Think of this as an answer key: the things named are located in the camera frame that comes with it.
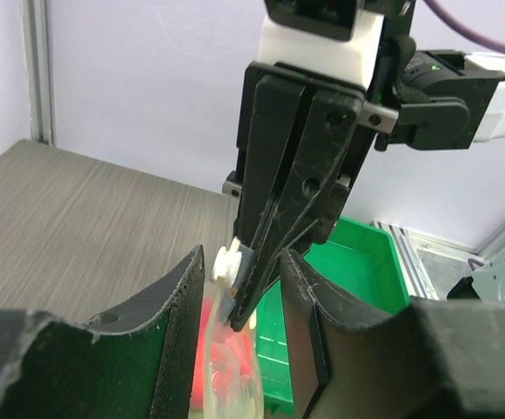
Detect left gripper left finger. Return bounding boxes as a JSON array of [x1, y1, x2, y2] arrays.
[[0, 246, 204, 418]]

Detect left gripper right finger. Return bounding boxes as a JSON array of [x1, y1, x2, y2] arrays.
[[280, 251, 505, 418]]

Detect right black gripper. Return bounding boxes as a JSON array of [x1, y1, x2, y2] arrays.
[[224, 62, 398, 331]]

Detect clear polka dot zip bag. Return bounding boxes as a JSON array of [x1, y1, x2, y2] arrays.
[[190, 237, 266, 419]]

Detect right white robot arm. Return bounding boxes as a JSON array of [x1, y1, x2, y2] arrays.
[[221, 1, 505, 331]]

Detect red fake apple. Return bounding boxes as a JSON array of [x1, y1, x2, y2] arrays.
[[190, 298, 258, 410]]

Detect green plastic tray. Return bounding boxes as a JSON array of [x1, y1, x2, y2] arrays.
[[255, 217, 409, 415]]

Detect aluminium front rail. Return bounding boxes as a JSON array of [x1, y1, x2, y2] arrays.
[[373, 222, 505, 301]]

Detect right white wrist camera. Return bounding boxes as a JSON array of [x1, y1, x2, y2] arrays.
[[257, 1, 384, 89]]

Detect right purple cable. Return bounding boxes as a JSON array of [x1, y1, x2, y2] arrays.
[[422, 0, 505, 58]]

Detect left aluminium frame post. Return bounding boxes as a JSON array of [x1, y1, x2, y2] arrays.
[[20, 0, 55, 146]]

